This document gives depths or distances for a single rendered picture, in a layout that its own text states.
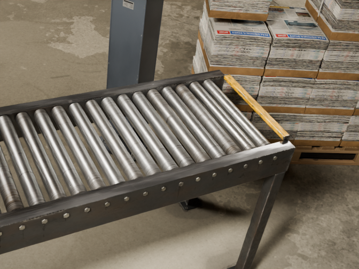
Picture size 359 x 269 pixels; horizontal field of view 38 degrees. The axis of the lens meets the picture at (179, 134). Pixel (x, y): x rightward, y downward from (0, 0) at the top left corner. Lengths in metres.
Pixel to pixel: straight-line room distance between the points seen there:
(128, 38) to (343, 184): 1.50
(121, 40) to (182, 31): 1.74
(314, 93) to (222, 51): 0.59
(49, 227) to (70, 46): 2.46
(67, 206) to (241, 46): 1.34
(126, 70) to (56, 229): 1.22
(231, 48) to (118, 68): 0.58
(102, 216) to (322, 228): 1.49
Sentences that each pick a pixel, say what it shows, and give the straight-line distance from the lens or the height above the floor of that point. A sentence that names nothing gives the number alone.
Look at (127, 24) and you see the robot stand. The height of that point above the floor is 0.80.
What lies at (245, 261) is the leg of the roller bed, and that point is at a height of 0.14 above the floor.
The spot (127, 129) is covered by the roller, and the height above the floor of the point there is 0.80.
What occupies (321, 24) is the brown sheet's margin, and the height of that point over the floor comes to 0.86.
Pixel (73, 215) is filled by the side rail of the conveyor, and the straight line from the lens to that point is 1.61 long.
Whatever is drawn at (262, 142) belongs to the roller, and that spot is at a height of 0.80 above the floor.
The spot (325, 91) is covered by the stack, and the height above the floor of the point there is 0.53.
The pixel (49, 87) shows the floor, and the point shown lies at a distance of 3.46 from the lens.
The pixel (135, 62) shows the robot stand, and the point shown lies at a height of 0.62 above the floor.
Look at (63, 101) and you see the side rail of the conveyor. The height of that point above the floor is 0.80.
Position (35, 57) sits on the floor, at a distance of 3.77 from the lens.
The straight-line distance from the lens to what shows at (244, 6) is 2.51.
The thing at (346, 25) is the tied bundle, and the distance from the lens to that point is 2.70.
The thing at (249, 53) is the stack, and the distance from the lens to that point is 2.60.
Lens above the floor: 1.97
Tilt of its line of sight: 39 degrees down
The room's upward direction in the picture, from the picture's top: 10 degrees clockwise
